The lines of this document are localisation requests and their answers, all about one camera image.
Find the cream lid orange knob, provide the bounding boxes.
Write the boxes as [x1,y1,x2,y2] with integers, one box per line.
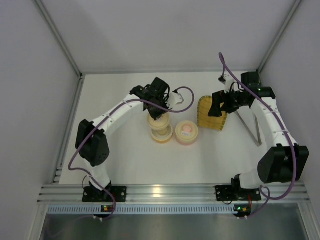
[147,112,170,136]

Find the cream lid pink knob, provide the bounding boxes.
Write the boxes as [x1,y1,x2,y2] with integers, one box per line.
[175,120,199,137]

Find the metal tongs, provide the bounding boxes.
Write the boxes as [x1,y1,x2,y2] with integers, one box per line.
[234,109,263,147]

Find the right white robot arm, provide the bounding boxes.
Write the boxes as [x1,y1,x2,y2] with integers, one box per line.
[208,72,309,201]

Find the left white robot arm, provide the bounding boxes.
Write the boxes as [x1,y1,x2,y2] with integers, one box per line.
[75,77,180,202]

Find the yellow lunch bowl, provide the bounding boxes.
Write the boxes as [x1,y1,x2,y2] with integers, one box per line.
[151,124,173,144]

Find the pink lunch bowl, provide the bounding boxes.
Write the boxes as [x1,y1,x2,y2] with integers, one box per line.
[175,135,198,146]

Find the yellow woven tray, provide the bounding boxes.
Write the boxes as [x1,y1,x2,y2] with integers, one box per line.
[197,95,228,131]

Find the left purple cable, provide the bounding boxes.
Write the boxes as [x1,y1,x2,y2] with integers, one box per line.
[68,86,196,221]

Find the purple cable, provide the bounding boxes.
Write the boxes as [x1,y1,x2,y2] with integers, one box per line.
[68,86,196,221]
[218,52,299,221]

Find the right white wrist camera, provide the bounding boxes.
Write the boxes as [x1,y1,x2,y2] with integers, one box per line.
[218,74,237,91]

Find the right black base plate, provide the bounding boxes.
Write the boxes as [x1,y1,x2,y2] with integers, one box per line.
[215,185,262,202]

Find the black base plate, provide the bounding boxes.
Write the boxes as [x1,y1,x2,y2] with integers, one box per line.
[215,185,262,202]
[82,186,127,203]

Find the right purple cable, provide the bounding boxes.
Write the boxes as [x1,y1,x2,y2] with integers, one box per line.
[218,52,299,221]

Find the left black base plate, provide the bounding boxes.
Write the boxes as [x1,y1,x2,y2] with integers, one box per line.
[82,186,127,203]

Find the right aluminium frame post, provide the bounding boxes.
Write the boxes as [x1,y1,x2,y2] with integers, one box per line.
[256,0,305,74]

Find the aluminium frame post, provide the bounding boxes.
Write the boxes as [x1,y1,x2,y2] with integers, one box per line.
[32,0,83,79]
[256,0,305,74]

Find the slotted grey cable duct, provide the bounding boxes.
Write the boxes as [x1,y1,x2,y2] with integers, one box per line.
[47,204,237,215]

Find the aluminium mounting rail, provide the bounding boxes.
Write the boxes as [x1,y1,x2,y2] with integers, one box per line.
[37,182,311,204]

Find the left aluminium frame post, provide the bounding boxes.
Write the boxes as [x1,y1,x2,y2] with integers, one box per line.
[32,0,83,79]

